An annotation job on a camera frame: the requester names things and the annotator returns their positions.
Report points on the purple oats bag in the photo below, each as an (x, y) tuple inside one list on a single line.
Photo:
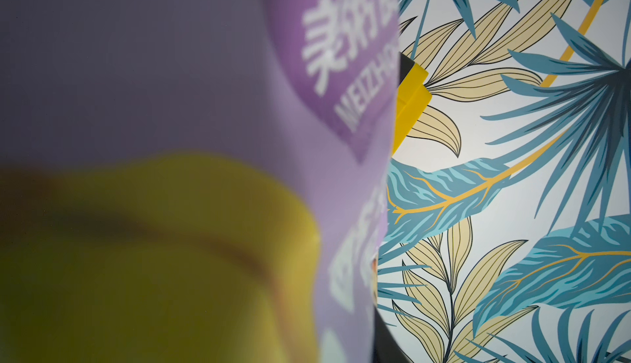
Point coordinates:
[(194, 180)]

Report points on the yellow and black toolbox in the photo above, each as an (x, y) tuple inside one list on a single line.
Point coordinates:
[(412, 99)]

